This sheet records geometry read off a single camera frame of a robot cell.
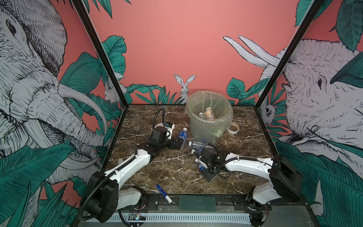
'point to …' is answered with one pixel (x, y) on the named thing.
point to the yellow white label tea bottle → (208, 113)
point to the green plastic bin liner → (196, 102)
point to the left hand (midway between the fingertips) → (177, 136)
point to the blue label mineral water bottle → (201, 167)
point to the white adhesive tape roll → (233, 132)
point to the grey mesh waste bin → (210, 114)
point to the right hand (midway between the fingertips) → (206, 172)
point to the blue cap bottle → (183, 134)
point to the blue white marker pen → (166, 196)
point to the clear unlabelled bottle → (199, 144)
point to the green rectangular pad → (197, 203)
